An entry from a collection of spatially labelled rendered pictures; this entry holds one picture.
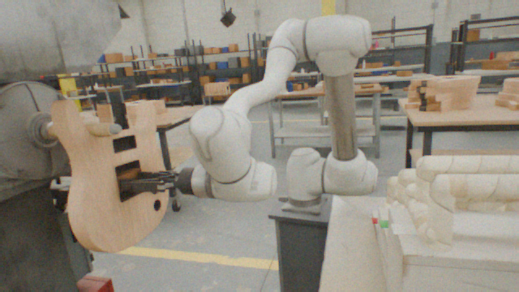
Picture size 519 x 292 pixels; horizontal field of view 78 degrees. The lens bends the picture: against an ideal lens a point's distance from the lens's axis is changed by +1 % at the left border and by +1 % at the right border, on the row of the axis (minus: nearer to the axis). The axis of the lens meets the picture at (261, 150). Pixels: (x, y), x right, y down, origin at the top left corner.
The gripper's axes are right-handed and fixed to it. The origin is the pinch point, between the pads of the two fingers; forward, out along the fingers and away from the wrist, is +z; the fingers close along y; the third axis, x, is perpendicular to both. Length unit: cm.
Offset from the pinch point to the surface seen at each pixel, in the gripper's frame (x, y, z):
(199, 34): 282, 1069, 496
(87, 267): -38, 15, 37
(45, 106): 21.7, -8.0, 17.1
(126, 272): -95, 103, 98
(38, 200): -6.3, -1.8, 33.1
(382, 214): -7, 0, -66
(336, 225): -15, 11, -55
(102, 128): 15.6, -11.1, -2.7
